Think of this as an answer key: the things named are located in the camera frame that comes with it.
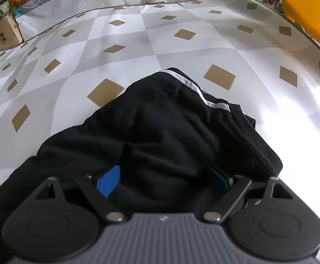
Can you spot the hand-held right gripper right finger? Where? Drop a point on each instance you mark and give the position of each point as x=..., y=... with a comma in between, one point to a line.
x=219, y=183

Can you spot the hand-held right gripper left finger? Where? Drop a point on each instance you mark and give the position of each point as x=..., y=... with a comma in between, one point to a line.
x=109, y=182

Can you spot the black t-shirt with red print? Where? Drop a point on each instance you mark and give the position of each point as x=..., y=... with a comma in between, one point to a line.
x=154, y=137

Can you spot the grey white checkered tablecloth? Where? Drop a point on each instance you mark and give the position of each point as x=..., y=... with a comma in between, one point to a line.
x=176, y=55

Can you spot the white marbled table cover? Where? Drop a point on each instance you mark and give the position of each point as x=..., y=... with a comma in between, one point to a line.
x=99, y=5

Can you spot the brown cardboard box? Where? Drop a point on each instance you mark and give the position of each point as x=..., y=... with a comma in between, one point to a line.
x=7, y=34

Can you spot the yellow plastic chair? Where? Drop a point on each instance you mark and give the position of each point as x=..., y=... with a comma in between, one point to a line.
x=314, y=16

